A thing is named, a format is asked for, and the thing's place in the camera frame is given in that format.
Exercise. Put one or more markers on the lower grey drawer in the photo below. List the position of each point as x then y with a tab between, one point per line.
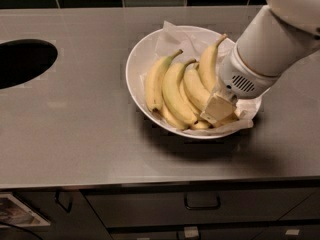
301	232

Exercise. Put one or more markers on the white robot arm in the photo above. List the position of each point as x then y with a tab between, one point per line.
282	33

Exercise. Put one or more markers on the thin banana between others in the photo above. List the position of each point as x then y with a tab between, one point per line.
186	99

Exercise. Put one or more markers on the black door handle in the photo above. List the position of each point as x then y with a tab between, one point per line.
64	200

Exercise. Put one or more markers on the grey drawer with handle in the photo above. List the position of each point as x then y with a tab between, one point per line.
166	209

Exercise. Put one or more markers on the black drawer handle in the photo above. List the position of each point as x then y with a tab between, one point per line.
201	201

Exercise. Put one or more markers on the bottom hidden yellow banana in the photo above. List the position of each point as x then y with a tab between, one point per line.
171	119

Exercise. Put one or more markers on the black oval sink hole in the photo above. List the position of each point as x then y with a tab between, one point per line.
23	60

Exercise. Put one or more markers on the grey cabinet door left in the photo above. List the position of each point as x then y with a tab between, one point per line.
80	224

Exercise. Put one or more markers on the white oval bowl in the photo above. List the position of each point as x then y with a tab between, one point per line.
143	55

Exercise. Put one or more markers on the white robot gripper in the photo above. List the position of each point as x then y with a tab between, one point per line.
238	76

